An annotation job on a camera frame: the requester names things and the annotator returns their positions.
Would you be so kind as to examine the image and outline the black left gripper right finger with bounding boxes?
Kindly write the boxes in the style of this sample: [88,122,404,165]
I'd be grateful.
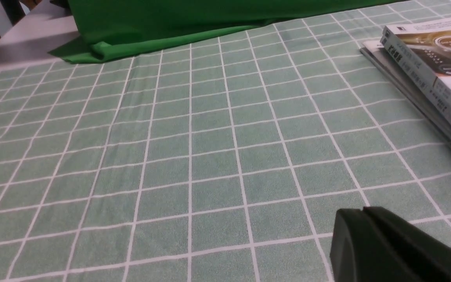
[363,206,451,282]

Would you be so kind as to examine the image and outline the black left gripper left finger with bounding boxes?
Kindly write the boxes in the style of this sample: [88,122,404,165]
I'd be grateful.
[330,208,421,282]

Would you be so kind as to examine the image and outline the green checkered tablecloth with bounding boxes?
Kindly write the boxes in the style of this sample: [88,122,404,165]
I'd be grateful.
[0,0,451,282]

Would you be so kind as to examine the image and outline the thin bottom white booklet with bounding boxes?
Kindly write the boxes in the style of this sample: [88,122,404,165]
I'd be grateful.
[360,41,451,141]

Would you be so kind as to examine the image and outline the self-driving textbook top book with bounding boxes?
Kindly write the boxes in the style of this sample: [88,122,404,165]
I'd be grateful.
[382,17,451,107]

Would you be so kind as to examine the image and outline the green backdrop cloth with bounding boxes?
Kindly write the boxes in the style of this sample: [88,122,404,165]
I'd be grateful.
[50,0,390,64]

